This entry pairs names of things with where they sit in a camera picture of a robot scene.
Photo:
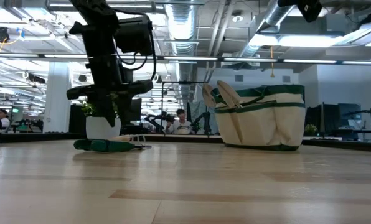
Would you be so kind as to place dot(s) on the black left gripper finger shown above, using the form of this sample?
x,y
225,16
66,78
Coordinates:
x,y
123,105
106,109

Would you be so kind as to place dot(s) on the dark green garden snips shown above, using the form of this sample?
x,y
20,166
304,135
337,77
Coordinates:
x,y
104,145

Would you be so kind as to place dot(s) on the beige green canvas gardening bag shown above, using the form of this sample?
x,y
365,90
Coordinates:
x,y
266,124

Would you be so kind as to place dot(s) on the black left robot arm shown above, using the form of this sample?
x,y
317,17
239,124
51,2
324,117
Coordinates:
x,y
95,31

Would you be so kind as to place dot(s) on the black background robot arm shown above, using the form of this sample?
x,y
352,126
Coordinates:
x,y
204,119
156,119

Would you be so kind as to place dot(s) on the black monitor behind plant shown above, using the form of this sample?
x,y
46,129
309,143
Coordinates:
x,y
136,109

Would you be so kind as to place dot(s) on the green plant in white pot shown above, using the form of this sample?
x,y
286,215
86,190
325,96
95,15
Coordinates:
x,y
101,132

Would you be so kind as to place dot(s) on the black cabinet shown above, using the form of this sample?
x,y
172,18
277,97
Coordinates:
x,y
78,119

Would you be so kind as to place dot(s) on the wide bright ceiling light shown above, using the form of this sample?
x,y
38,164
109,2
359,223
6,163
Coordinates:
x,y
297,40

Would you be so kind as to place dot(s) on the white square pillar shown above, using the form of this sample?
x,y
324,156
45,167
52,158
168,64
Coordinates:
x,y
58,105

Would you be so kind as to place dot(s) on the person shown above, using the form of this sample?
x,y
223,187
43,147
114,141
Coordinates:
x,y
180,127
5,121

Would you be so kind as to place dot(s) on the round ceiling sensor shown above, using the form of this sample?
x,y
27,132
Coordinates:
x,y
237,18

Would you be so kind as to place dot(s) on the long linear ceiling light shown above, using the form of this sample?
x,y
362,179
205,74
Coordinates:
x,y
219,58

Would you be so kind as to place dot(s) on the dark background monitor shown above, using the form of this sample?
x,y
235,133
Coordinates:
x,y
349,113

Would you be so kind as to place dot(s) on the small background plant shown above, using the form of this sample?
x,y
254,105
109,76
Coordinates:
x,y
310,129

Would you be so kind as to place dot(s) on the silver slanted ceiling duct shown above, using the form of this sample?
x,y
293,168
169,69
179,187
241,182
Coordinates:
x,y
275,17

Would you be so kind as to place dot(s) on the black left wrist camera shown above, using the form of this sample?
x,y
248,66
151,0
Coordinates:
x,y
134,35

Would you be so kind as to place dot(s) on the silver round ceiling duct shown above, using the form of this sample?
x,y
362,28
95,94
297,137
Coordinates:
x,y
182,31

